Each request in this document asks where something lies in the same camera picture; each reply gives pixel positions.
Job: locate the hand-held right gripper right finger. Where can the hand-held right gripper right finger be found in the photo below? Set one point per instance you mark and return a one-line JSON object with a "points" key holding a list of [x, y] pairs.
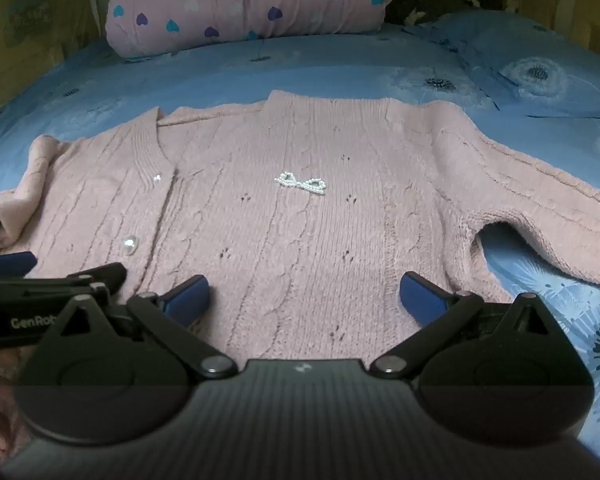
{"points": [[421, 300]]}

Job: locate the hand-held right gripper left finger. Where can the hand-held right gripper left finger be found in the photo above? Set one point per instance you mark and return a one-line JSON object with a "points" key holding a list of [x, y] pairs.
{"points": [[187, 298]]}

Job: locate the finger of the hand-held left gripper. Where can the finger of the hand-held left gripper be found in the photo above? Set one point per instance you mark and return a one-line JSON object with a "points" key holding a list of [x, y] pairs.
{"points": [[102, 275], [11, 263]]}

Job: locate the pink knitted cardigan sweater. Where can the pink knitted cardigan sweater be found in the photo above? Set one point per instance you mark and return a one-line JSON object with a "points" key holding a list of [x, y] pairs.
{"points": [[290, 240]]}

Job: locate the dark clothes pile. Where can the dark clothes pile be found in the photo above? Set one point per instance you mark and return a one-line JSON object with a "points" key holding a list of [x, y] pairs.
{"points": [[445, 2]]}

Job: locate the blue floral bed sheet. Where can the blue floral bed sheet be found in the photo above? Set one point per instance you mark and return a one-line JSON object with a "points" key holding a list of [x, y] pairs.
{"points": [[130, 85]]}

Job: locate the blue floral pillow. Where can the blue floral pillow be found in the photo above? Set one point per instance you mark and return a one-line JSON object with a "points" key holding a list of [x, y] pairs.
{"points": [[535, 70]]}

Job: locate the pink heart-print rolled quilt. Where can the pink heart-print rolled quilt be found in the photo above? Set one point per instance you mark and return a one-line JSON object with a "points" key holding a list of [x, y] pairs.
{"points": [[240, 0]]}

